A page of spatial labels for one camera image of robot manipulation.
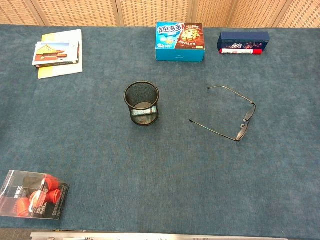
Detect black wire-frame eyeglasses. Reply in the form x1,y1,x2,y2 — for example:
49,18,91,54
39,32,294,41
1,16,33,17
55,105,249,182
188,85,257,143

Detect small teal label pack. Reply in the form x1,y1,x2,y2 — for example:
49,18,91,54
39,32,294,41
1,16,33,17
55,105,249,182
131,106,158,117

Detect black mesh pen holder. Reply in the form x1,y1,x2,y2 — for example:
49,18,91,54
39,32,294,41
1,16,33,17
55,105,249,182
123,80,160,127

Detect blue felt table cloth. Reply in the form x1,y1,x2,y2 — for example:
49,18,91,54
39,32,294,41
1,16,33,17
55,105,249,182
0,23,320,240

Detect blue cookie box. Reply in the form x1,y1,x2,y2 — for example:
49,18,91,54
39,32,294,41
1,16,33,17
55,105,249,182
155,21,206,63

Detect red white marker pen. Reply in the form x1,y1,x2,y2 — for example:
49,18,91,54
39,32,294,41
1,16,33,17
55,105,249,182
219,48,263,56

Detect yellow white booklet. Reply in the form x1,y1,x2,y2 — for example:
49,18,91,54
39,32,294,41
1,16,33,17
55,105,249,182
37,28,84,80

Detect dark blue rectangular box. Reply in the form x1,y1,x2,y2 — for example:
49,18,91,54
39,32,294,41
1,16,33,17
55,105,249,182
216,31,271,52

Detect palace picture card box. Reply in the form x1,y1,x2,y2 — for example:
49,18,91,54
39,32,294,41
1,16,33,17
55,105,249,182
31,41,81,69

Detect wicker folding screen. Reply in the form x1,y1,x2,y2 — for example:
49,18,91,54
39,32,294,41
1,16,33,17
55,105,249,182
0,0,320,29

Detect clear box with red items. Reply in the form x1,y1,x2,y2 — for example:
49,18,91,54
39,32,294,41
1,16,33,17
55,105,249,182
0,170,70,221

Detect silver metal rail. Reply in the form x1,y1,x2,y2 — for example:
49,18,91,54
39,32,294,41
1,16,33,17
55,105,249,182
30,232,288,240

